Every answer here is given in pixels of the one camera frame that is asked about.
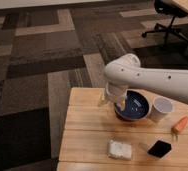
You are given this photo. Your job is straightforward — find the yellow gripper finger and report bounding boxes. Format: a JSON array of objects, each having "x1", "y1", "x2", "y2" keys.
[
  {"x1": 119, "y1": 98, "x2": 126, "y2": 111},
  {"x1": 99, "y1": 95, "x2": 108, "y2": 106}
]

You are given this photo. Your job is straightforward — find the orange carrot toy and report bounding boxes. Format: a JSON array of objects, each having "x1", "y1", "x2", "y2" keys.
[{"x1": 172, "y1": 116, "x2": 188, "y2": 134}]

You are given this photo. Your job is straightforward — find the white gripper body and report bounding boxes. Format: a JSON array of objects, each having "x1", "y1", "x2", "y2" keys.
[{"x1": 104, "y1": 82, "x2": 128, "y2": 103}]

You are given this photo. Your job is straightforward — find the black square object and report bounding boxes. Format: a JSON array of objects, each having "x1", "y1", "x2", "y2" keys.
[{"x1": 148, "y1": 140, "x2": 172, "y2": 158}]

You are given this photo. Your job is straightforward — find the dark blue bowl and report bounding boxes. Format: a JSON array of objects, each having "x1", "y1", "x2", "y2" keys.
[{"x1": 114, "y1": 90, "x2": 150, "y2": 121}]

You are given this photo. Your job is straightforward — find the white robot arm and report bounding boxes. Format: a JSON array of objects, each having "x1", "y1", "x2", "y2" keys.
[{"x1": 99, "y1": 53, "x2": 188, "y2": 106}]

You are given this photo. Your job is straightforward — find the white paper cup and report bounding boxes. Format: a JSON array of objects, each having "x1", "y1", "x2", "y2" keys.
[{"x1": 149, "y1": 97, "x2": 173, "y2": 122}]

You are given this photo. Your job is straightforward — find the black office chair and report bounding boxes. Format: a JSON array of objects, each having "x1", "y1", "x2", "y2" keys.
[{"x1": 141, "y1": 0, "x2": 188, "y2": 46}]

